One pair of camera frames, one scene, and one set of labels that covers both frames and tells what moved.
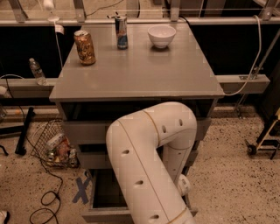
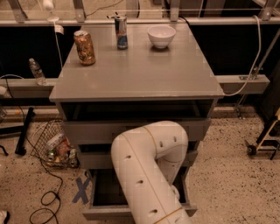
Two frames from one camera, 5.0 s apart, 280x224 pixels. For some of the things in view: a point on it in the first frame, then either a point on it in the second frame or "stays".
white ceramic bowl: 161,36 stays
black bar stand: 20,147 stays
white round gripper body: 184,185 -> 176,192
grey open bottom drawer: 106,205 stays
